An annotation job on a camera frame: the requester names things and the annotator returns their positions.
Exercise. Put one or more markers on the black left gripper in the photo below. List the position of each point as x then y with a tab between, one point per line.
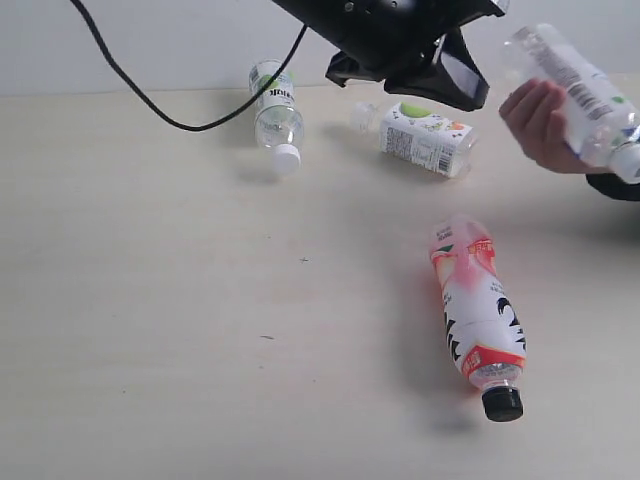
416	45

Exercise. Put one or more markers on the green label clear bottle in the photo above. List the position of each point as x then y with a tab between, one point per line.
278	124

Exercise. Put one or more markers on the Suntory oolong tea bottle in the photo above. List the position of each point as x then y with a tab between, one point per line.
602	124

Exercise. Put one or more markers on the pink peach drink bottle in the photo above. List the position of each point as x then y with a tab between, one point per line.
483	334

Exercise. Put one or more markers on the black sleeved forearm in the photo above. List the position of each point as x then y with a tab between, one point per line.
613	187

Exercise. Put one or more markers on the square fruit label bottle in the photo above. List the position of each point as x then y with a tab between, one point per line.
417	135

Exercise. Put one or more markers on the person's open hand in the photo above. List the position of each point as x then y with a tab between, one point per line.
532	114

